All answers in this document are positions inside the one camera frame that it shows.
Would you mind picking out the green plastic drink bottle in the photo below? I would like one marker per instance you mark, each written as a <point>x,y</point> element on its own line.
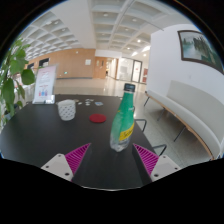
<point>122,120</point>

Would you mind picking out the dark-framed landscape picture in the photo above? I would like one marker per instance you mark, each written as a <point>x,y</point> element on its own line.
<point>200,50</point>

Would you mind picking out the ceiling lights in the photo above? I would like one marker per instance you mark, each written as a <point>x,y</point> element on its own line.
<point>106,14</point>

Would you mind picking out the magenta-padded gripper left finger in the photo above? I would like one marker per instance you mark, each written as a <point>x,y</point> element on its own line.
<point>76,157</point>

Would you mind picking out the glass double door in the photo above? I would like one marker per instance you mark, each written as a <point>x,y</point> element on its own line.
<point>128,69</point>

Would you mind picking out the white dotted cup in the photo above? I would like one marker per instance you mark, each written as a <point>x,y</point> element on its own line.
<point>66,110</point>

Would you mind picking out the long white bench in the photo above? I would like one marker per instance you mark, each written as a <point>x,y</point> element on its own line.
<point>190,110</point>

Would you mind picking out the small blue card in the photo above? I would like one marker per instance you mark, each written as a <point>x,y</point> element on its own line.
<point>99,103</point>

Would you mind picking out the white wall notice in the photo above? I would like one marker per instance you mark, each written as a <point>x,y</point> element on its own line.
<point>87,62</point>

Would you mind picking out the black metal chair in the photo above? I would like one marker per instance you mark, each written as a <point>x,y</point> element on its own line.
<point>145,124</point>
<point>164,148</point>

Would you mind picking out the green leafy plant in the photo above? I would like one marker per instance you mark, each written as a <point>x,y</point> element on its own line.
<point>15,66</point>

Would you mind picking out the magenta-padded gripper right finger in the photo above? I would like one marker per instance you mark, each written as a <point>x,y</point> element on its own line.
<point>148,158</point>

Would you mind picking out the flat round red coaster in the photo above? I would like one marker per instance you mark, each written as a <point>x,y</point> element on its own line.
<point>97,118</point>

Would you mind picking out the round colourful badge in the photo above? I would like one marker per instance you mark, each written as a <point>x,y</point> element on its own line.
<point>76,100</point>

